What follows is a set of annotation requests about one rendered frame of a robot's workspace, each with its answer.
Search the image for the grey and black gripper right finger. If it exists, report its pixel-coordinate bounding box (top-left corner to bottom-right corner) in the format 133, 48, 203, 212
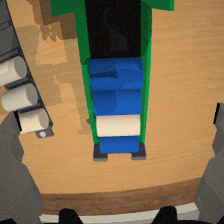
194, 103, 224, 224

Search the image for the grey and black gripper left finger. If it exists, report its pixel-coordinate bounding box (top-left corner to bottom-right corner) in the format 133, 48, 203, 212
0, 110, 44, 224

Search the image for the cream cylinder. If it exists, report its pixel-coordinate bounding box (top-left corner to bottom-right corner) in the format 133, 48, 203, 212
96, 114, 140, 137
0, 56, 27, 87

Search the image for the cream short plastic bar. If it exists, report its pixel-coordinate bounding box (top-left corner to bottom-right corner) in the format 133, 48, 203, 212
1, 83, 38, 112
18, 108, 49, 134

